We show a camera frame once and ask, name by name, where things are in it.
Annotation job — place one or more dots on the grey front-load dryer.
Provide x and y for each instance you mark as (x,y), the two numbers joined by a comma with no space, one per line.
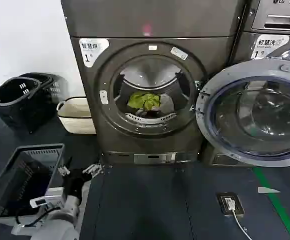
(159,25)

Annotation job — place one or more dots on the grey washing machine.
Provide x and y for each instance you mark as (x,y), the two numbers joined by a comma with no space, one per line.
(259,30)

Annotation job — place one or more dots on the grey arrow floor sticker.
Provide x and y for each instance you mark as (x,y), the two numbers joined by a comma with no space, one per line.
(268,190)

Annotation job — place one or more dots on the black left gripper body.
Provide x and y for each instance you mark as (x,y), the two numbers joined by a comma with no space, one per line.
(74,181)

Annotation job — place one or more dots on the metal floor socket box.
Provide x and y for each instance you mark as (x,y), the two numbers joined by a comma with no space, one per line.
(230,203)

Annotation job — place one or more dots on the pale grey cloth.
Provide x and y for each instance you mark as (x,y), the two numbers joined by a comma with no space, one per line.
(167,102)

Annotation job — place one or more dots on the round glass dryer door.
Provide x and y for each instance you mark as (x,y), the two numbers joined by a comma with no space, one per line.
(257,110)

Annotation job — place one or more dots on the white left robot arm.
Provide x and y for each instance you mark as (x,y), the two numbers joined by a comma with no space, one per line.
(60,225)

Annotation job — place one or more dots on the grey-rimmed dark laundry basket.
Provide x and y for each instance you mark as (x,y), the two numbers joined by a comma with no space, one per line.
(0,183)

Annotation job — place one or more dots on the green floor tape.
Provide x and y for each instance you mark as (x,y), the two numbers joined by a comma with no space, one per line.
(277,202)

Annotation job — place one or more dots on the green cloth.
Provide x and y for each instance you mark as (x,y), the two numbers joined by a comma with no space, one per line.
(144,99)

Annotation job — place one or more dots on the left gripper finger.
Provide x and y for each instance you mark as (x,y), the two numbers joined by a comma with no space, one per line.
(93,170)
(65,170)

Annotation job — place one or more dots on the black plastic laundry basket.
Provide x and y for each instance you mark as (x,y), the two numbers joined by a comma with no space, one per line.
(57,86)
(17,107)

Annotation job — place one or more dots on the white woven basket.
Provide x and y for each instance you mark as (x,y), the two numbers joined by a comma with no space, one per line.
(77,120)

